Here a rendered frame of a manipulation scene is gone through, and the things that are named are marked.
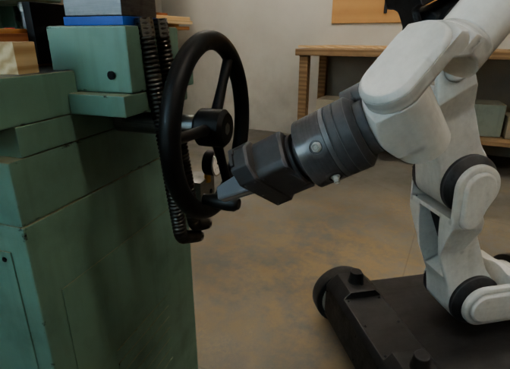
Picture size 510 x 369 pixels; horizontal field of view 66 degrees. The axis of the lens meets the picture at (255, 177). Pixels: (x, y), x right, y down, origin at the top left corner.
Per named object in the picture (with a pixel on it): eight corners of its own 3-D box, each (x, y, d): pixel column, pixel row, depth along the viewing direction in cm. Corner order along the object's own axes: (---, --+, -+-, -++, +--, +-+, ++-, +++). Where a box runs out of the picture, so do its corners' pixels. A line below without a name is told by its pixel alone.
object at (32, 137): (21, 159, 50) (14, 127, 48) (-92, 144, 56) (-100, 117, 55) (177, 107, 85) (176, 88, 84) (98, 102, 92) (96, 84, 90)
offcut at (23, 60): (18, 75, 49) (11, 42, 48) (-3, 74, 50) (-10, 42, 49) (39, 72, 53) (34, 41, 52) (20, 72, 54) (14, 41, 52)
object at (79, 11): (123, 25, 53) (118, -21, 51) (58, 26, 56) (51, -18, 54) (172, 26, 64) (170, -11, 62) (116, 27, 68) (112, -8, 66)
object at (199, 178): (203, 214, 95) (201, 183, 92) (158, 207, 99) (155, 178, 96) (217, 201, 102) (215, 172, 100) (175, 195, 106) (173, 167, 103)
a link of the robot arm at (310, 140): (233, 199, 45) (328, 157, 39) (223, 130, 49) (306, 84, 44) (287, 224, 54) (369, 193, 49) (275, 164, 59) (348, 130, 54)
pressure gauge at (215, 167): (213, 187, 92) (212, 154, 90) (199, 185, 94) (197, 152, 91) (224, 178, 98) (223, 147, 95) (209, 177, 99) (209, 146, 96)
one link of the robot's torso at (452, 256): (460, 279, 123) (451, 137, 105) (511, 322, 105) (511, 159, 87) (415, 295, 122) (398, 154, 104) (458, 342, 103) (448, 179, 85)
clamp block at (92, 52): (130, 94, 54) (123, 24, 51) (53, 90, 58) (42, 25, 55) (182, 83, 67) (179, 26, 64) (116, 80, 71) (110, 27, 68)
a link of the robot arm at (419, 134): (366, 195, 48) (463, 158, 43) (325, 146, 41) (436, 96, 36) (349, 130, 55) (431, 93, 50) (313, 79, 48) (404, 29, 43)
